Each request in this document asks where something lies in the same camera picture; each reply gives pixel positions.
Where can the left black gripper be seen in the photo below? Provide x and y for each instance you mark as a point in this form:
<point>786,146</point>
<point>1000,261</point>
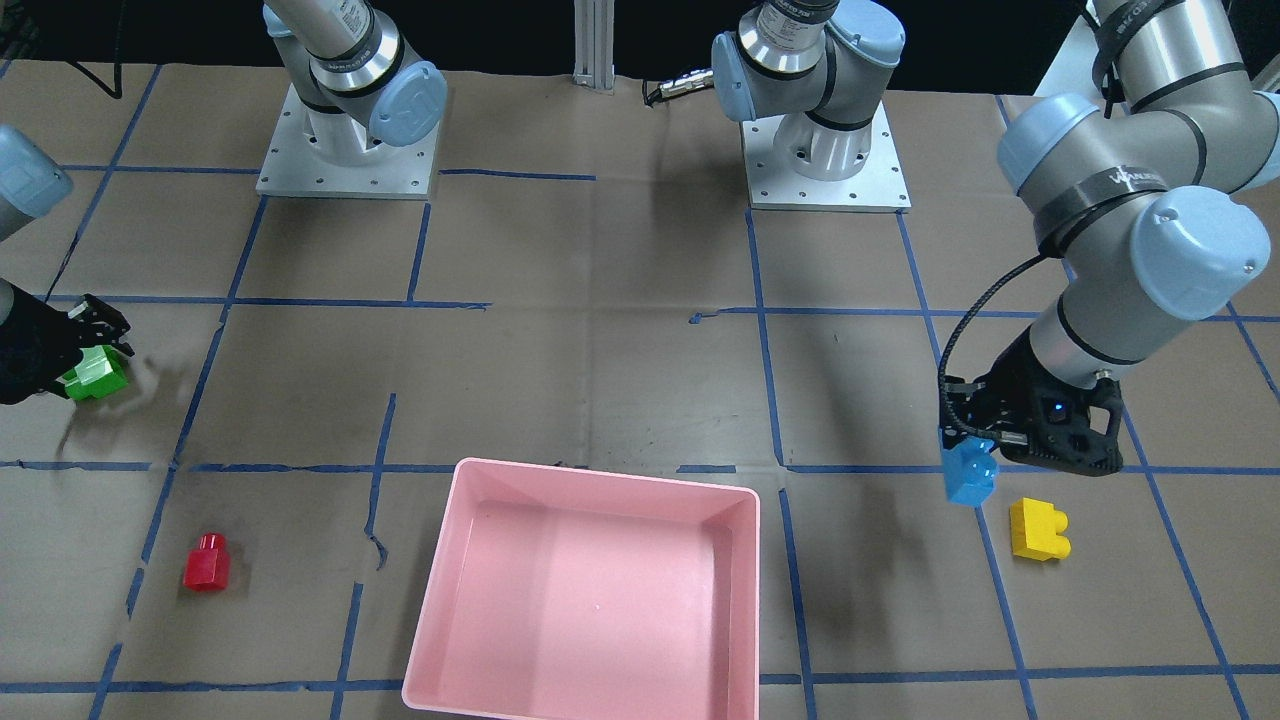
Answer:
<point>1012,388</point>

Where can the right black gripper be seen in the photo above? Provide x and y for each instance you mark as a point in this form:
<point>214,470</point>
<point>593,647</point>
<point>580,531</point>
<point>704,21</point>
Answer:
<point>30,352</point>

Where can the green toy block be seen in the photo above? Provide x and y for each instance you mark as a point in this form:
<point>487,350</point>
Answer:
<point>99,374</point>

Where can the blue toy block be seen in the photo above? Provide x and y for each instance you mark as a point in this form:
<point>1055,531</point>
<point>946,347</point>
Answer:
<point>969,470</point>

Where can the yellow toy block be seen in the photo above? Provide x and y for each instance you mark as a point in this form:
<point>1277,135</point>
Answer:
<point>1037,530</point>

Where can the red toy block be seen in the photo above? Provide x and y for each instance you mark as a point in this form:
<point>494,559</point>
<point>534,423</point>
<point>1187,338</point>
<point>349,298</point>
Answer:
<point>208,564</point>

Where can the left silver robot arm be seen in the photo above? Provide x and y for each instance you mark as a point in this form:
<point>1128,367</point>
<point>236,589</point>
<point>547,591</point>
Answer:
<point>1140,206</point>

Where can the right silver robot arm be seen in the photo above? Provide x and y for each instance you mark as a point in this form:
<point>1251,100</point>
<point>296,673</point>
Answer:
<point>361,121</point>

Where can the pink plastic box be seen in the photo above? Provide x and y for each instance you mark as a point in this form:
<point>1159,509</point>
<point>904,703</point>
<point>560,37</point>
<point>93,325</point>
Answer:
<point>565,593</point>

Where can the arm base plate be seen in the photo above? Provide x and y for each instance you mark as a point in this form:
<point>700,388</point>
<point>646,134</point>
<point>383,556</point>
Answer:
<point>780,185</point>
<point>315,155</point>

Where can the aluminium frame post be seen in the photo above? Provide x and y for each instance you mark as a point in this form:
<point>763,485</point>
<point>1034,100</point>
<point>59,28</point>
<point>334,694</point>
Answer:
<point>593,45</point>

